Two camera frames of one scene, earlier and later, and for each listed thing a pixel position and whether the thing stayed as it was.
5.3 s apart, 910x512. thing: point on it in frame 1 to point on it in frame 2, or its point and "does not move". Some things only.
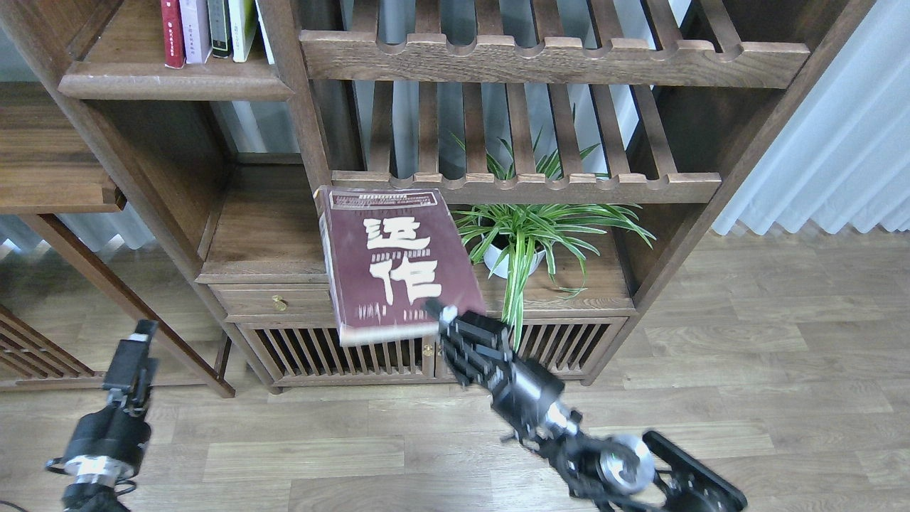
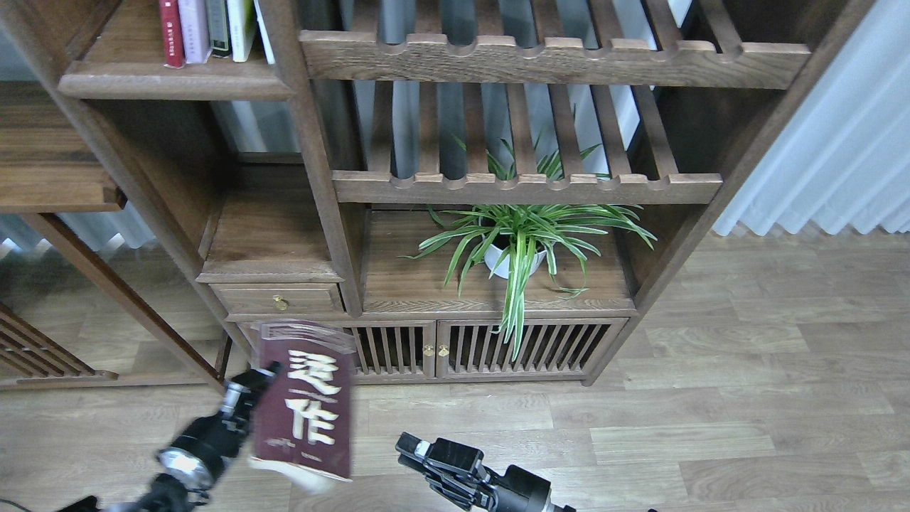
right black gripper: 520,392 to 518,490
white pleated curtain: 844,159 does not move
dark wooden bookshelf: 591,149 does not move
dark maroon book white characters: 389,249 to 303,412
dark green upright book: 220,28 does not move
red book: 173,34 does not move
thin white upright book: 264,34 does not move
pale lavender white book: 196,27 does not move
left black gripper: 112,432 to 196,454
